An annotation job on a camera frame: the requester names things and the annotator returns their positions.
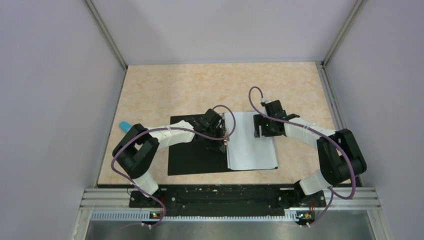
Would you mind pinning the cyan marker pen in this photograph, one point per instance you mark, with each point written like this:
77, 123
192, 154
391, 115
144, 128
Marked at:
125, 126

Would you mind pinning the paper sheet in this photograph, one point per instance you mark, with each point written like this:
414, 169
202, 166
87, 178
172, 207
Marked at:
244, 151

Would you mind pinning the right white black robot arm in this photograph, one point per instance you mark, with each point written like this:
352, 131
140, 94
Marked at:
339, 155

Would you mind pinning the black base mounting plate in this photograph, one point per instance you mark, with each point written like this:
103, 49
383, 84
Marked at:
227, 200

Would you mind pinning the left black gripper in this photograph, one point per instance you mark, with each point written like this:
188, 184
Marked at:
218, 145

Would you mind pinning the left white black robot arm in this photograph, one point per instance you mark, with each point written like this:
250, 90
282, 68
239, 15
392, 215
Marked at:
136, 150

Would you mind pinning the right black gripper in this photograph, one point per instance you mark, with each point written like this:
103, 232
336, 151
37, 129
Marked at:
260, 120

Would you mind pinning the grey black folder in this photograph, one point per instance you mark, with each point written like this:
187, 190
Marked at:
194, 158

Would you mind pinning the aluminium rail frame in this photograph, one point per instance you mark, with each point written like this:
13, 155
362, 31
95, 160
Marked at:
104, 214

